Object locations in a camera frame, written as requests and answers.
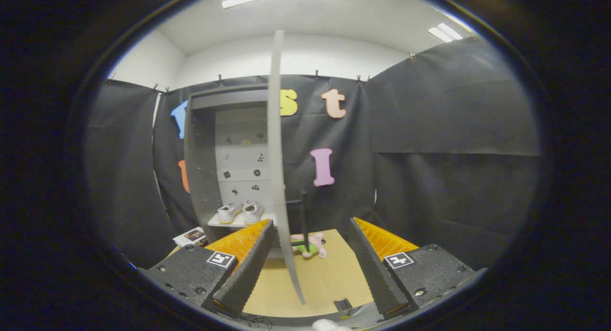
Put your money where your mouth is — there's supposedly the dark grey shoe cabinet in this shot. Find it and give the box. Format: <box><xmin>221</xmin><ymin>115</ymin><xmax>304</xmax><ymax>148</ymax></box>
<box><xmin>184</xmin><ymin>84</ymin><xmax>287</xmax><ymax>262</ymax></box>

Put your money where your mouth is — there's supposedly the black backdrop cloth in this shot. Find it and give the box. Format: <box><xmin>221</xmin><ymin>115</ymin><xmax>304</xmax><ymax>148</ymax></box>
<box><xmin>86</xmin><ymin>37</ymin><xmax>540</xmax><ymax>269</ymax></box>

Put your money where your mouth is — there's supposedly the white book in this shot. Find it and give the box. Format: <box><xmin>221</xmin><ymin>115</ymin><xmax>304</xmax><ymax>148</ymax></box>
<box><xmin>173</xmin><ymin>227</ymin><xmax>209</xmax><ymax>248</ymax></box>

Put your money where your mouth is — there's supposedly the light grey shoe cabinet door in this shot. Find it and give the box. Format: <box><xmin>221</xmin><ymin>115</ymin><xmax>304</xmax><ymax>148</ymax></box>
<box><xmin>266</xmin><ymin>30</ymin><xmax>306</xmax><ymax>305</ymax></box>

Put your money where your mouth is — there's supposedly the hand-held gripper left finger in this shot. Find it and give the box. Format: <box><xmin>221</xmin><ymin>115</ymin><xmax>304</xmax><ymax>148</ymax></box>
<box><xmin>138</xmin><ymin>219</ymin><xmax>276</xmax><ymax>317</ymax></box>

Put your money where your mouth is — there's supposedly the white canvas shoe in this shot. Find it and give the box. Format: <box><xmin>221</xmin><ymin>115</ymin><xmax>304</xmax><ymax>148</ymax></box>
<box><xmin>217</xmin><ymin>202</ymin><xmax>242</xmax><ymax>224</ymax></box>
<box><xmin>242</xmin><ymin>200</ymin><xmax>263</xmax><ymax>225</ymax></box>

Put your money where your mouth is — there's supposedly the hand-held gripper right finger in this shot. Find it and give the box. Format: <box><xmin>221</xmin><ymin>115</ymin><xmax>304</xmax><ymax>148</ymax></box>
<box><xmin>347</xmin><ymin>217</ymin><xmax>488</xmax><ymax>320</ymax></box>

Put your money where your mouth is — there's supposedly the black door handle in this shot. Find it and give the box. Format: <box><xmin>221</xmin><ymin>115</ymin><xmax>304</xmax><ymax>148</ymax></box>
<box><xmin>286</xmin><ymin>192</ymin><xmax>310</xmax><ymax>253</ymax></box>

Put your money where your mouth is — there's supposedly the pink plush toy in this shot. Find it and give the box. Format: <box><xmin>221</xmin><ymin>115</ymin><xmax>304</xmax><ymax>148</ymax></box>
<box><xmin>290</xmin><ymin>232</ymin><xmax>328</xmax><ymax>260</ymax></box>

